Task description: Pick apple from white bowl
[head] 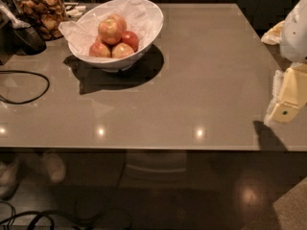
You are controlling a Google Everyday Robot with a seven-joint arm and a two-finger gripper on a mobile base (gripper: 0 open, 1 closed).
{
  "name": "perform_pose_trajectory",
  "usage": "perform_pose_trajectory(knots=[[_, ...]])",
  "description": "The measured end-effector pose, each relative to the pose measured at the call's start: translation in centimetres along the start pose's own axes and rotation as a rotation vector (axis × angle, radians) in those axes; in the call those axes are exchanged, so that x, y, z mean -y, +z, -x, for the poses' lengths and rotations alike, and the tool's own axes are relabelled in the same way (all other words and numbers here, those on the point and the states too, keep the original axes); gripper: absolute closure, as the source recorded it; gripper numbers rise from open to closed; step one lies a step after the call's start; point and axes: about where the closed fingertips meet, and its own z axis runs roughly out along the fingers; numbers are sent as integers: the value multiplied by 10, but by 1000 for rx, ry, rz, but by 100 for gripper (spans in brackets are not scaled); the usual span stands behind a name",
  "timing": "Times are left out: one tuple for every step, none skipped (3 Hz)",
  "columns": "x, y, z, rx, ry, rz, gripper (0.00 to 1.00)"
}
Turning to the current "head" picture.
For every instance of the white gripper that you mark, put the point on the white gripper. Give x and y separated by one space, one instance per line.
295 33

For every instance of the red yellow apple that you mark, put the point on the red yellow apple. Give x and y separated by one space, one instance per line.
109 31

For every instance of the white bowl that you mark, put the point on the white bowl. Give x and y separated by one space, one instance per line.
112 64

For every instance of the red right apple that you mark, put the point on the red right apple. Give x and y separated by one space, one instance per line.
131 39

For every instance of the front right apple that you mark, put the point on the front right apple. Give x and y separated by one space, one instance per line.
121 50

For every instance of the back apple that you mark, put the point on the back apple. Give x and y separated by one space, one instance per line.
119 19

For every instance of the front left apple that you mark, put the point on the front left apple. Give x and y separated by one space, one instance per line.
99 50

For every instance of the small white items behind bowl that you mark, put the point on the small white items behind bowl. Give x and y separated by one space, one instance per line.
75 10

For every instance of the white paper liner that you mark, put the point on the white paper liner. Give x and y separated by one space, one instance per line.
143 17

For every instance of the white shoe under table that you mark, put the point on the white shoe under table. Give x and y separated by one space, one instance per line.
54 166

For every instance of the glass jar of snacks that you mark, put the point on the glass jar of snacks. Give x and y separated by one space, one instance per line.
48 14

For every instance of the black round appliance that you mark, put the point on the black round appliance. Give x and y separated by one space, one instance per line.
25 36

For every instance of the left white shoe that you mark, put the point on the left white shoe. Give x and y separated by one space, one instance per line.
8 177

